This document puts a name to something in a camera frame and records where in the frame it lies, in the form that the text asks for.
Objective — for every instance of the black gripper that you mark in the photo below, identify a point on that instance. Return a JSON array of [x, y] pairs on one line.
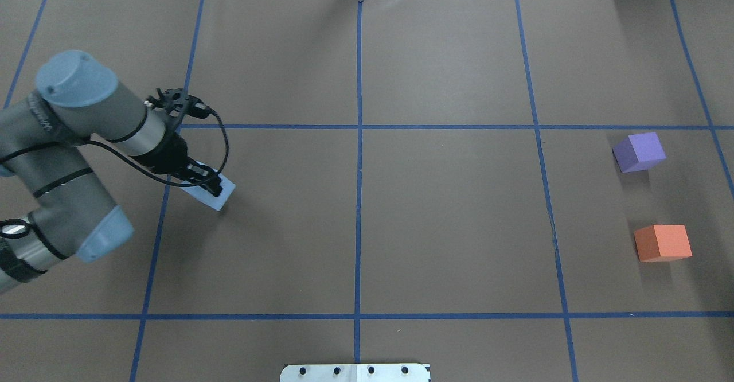
[[170, 156]]

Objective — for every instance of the light blue foam block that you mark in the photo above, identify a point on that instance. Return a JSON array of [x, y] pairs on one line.
[[205, 184]]

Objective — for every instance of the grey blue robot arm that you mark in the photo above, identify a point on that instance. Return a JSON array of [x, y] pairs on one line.
[[78, 101]]

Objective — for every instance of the purple foam block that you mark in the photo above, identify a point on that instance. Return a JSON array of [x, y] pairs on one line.
[[639, 152]]

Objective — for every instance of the orange foam block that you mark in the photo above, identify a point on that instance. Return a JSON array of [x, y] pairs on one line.
[[662, 243]]

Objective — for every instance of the silver mounting plate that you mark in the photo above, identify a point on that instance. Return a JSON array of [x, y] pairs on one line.
[[357, 372]]

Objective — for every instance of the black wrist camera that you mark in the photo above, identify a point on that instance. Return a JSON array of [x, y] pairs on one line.
[[177, 102]]

